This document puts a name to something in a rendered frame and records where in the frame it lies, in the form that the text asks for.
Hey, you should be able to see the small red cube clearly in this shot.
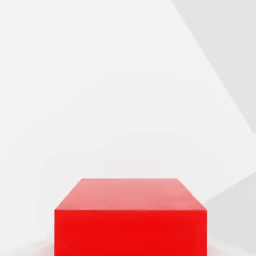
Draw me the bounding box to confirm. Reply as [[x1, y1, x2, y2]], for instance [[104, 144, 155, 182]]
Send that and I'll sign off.
[[54, 178, 208, 256]]

